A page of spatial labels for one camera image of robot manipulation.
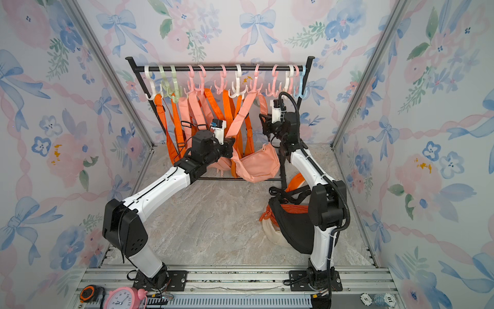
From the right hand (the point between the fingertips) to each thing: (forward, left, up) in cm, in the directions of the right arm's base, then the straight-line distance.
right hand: (262, 113), depth 84 cm
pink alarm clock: (-65, +50, -32) cm, 88 cm away
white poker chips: (-64, -41, -32) cm, 82 cm away
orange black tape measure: (-64, +62, -31) cm, 94 cm away
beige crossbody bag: (-43, -5, -28) cm, 52 cm away
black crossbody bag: (-39, -14, -27) cm, 50 cm away
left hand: (-12, +11, -3) cm, 17 cm away
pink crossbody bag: (-12, +4, -20) cm, 24 cm away
